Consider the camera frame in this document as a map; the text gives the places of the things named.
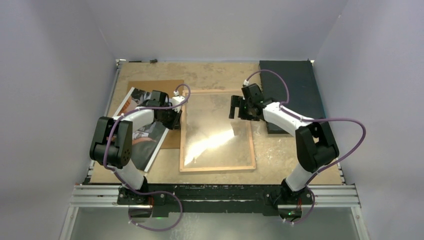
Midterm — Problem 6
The brown backing board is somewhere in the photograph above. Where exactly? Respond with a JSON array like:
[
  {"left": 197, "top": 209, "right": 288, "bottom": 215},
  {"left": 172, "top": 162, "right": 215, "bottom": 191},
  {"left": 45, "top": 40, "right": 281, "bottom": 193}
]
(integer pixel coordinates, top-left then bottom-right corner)
[{"left": 127, "top": 79, "right": 184, "bottom": 149}]

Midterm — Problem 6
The clear acrylic sheet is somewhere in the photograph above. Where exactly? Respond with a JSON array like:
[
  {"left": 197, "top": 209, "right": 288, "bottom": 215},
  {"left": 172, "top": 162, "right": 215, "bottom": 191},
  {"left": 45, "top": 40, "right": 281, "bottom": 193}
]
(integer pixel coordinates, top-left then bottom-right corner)
[{"left": 184, "top": 93, "right": 251, "bottom": 169}]

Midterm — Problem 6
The printed photo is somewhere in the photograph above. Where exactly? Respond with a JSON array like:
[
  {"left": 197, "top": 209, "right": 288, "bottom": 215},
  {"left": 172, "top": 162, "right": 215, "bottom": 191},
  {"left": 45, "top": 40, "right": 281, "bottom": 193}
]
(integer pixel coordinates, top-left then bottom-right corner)
[{"left": 114, "top": 87, "right": 169, "bottom": 172}]

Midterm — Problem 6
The picture frame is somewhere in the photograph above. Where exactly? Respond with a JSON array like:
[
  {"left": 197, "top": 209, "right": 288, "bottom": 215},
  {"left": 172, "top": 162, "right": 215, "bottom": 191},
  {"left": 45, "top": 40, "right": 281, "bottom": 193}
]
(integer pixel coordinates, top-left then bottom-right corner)
[{"left": 179, "top": 88, "right": 258, "bottom": 173}]

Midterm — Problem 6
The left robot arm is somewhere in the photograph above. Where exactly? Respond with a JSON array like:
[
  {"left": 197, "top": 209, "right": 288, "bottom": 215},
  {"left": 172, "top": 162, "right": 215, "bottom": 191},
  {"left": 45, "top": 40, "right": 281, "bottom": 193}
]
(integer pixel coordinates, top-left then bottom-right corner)
[{"left": 89, "top": 90, "right": 191, "bottom": 205}]

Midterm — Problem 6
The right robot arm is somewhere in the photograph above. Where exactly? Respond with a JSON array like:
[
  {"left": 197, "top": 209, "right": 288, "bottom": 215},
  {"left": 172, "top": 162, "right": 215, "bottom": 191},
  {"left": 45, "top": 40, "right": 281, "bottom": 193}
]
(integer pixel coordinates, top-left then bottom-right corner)
[{"left": 229, "top": 83, "right": 340, "bottom": 204}]

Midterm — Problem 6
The black foam mat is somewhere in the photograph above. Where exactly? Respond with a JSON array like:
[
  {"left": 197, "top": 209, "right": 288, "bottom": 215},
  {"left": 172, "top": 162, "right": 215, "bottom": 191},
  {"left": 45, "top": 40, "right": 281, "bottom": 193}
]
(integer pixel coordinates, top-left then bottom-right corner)
[{"left": 259, "top": 59, "right": 326, "bottom": 119}]

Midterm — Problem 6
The black mounting plate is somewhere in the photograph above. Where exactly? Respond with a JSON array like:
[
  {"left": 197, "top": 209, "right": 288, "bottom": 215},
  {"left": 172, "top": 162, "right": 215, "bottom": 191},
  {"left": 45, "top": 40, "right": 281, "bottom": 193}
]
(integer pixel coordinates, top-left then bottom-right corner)
[{"left": 117, "top": 183, "right": 313, "bottom": 217}]

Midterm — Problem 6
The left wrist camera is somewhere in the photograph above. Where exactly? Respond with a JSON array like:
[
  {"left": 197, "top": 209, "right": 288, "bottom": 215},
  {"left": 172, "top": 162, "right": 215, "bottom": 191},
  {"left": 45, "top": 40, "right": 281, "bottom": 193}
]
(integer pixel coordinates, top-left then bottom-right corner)
[{"left": 170, "top": 95, "right": 185, "bottom": 107}]

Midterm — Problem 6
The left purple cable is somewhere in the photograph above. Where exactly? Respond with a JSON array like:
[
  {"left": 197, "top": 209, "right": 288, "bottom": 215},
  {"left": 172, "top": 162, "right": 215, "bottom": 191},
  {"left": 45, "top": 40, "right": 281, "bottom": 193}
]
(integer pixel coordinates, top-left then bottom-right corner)
[{"left": 102, "top": 83, "right": 184, "bottom": 232}]

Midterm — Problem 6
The purple cable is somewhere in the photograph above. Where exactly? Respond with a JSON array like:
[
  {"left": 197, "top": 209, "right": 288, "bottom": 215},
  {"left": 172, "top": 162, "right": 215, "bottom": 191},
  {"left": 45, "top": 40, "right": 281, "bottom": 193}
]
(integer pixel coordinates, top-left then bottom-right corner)
[
  {"left": 243, "top": 69, "right": 367, "bottom": 226},
  {"left": 102, "top": 83, "right": 184, "bottom": 232}
]

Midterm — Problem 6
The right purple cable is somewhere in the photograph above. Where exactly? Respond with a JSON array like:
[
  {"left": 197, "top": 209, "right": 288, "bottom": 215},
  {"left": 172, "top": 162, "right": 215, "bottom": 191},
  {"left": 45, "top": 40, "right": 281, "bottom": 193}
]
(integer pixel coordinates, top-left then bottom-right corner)
[{"left": 243, "top": 69, "right": 367, "bottom": 226}]

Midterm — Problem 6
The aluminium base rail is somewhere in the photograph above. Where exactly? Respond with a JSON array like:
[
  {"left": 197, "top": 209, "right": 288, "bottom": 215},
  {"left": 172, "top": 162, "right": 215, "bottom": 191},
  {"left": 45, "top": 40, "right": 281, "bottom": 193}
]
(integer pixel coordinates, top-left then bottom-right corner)
[{"left": 69, "top": 185, "right": 361, "bottom": 208}]

